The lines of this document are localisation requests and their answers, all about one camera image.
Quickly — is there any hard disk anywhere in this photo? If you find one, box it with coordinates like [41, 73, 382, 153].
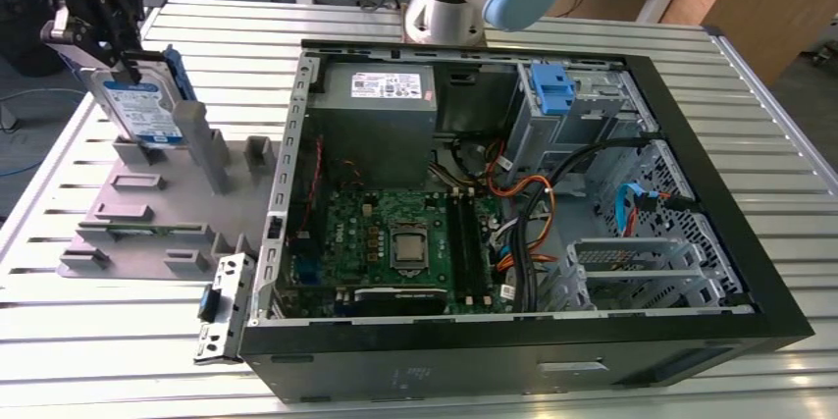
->
[82, 43, 195, 150]

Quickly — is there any blue data wire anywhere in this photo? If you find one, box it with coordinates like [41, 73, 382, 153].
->
[614, 182, 657, 238]

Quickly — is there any power wire with black connector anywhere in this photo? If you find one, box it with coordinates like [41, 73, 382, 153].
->
[628, 190, 697, 217]

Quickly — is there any empty blue disk carrier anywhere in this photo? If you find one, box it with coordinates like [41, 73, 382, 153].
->
[530, 63, 577, 117]

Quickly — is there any silver disk bay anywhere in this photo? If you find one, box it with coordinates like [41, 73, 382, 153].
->
[556, 236, 745, 312]

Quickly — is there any black waste bin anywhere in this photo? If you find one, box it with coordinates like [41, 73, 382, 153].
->
[0, 0, 74, 78]

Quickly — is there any grey parts rack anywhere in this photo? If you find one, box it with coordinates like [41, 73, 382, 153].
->
[55, 99, 283, 283]

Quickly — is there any grey power supply unit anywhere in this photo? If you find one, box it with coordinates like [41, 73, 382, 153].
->
[305, 63, 441, 189]

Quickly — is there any green motherboard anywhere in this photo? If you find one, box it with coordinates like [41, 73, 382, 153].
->
[281, 186, 520, 317]

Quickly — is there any silver expansion slot latch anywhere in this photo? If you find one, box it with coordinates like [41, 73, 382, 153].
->
[193, 251, 257, 366]

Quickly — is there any silver CPU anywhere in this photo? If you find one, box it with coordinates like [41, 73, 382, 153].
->
[390, 235, 429, 263]

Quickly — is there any CPU socket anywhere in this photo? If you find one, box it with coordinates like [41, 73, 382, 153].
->
[385, 220, 434, 279]

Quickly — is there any silver drive cage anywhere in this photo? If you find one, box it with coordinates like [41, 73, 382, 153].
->
[508, 63, 661, 183]

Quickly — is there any black RAM slot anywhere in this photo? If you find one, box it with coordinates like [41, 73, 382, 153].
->
[448, 186, 477, 307]

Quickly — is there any black graphics card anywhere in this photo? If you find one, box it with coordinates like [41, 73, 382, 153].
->
[351, 286, 453, 316]

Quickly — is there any black PC case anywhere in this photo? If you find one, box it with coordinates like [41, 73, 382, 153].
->
[233, 38, 817, 403]

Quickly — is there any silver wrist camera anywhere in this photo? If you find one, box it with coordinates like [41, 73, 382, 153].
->
[38, 6, 113, 70]

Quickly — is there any blue network cable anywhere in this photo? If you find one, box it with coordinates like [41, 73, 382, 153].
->
[0, 87, 86, 180]

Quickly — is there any red black twisted wire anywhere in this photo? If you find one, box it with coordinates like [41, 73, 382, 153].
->
[313, 135, 327, 224]

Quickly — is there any coloured power wire bundle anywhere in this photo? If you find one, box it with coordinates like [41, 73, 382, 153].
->
[488, 138, 558, 273]

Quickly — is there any black cable bundle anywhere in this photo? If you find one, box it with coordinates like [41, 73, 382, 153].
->
[514, 136, 657, 315]

